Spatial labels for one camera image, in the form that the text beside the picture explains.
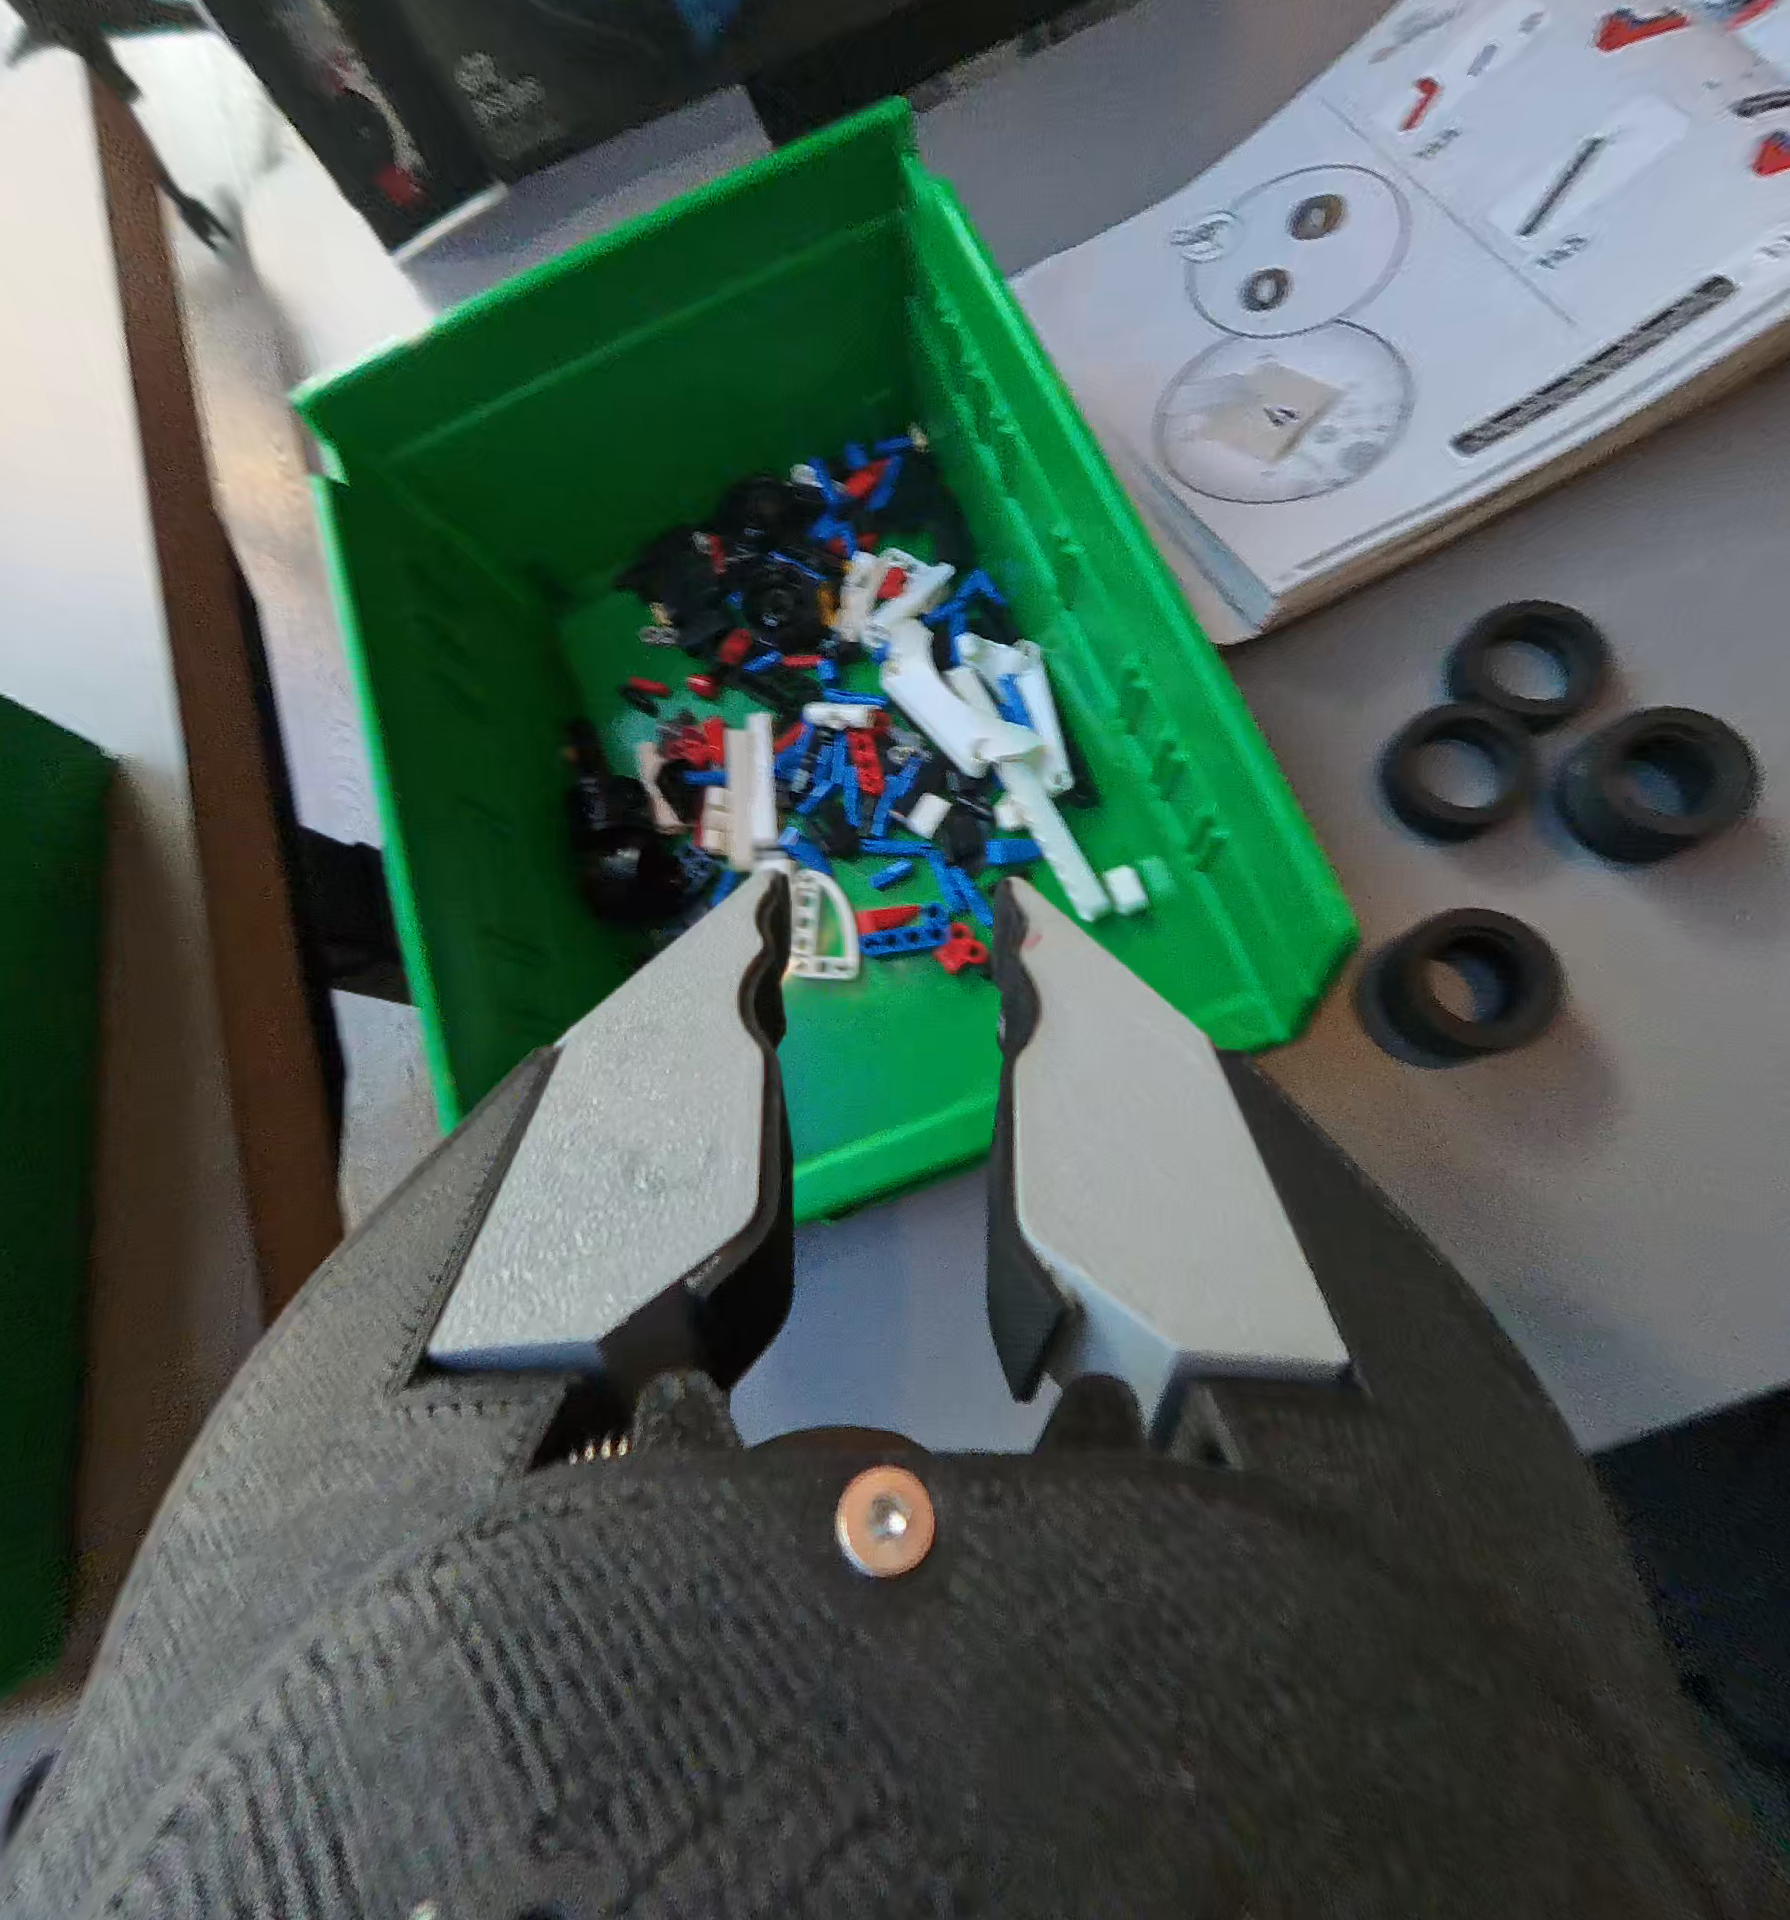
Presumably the green plastic bin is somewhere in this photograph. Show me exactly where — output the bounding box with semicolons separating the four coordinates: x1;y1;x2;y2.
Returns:
289;98;1363;1225
0;660;121;1746

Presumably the open instruction booklet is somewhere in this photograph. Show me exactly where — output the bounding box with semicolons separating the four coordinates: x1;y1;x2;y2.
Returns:
1007;0;1790;650

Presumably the grey desk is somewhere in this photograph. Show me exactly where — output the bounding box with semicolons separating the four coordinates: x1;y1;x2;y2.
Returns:
331;0;1790;1464

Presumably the black toy car box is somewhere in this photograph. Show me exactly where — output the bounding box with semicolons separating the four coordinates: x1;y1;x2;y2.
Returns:
204;0;1092;252

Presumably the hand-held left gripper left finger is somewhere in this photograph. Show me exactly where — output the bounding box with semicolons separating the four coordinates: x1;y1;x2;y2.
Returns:
424;868;798;1392

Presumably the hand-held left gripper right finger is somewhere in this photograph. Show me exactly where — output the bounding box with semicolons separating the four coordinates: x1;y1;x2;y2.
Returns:
985;877;1357;1451

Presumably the pile of brick parts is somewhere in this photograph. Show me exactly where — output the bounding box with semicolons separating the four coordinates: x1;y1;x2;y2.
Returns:
564;424;1156;989

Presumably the black rubber tire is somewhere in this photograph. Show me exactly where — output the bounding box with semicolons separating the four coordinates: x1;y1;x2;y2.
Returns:
1552;705;1762;866
1445;597;1611;736
1377;703;1535;844
1354;908;1566;1068

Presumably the wooden-edged table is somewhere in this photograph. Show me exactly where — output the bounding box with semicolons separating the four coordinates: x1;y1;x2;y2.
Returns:
0;0;440;1667

